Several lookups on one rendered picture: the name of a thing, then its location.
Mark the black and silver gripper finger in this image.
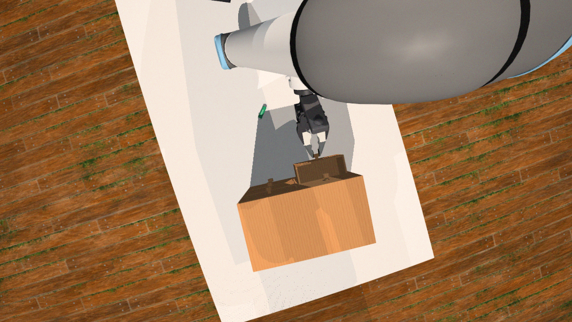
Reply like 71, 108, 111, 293
297, 122, 314, 158
316, 130, 329, 156

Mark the green aa battery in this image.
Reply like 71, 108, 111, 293
258, 106, 266, 119

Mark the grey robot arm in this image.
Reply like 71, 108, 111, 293
214, 0, 572, 134

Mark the brown wooden chest of drawers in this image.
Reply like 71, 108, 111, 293
237, 171, 376, 272

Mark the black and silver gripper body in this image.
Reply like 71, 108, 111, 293
294, 90, 314, 131

